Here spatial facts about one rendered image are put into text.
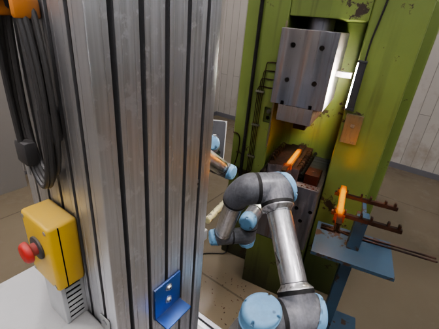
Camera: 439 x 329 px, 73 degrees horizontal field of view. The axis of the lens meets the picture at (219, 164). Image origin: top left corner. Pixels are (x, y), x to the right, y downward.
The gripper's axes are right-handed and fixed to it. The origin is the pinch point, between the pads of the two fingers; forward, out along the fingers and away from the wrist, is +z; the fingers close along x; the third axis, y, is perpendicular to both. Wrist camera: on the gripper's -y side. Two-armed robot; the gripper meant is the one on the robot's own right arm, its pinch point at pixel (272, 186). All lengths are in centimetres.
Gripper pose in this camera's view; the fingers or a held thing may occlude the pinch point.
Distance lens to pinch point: 160.7
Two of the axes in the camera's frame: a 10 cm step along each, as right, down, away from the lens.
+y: -0.8, 8.9, 4.4
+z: 4.6, -3.6, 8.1
